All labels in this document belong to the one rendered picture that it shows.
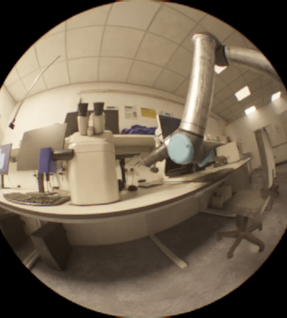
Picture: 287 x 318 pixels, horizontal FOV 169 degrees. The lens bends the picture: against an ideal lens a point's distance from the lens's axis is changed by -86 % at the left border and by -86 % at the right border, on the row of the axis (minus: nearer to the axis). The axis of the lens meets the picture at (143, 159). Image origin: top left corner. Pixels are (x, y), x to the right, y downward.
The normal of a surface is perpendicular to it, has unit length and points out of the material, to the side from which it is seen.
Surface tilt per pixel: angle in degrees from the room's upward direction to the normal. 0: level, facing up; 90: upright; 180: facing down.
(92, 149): 90
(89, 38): 180
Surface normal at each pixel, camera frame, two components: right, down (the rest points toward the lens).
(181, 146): -0.84, 0.09
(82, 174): 0.34, -0.19
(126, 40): 0.14, 0.97
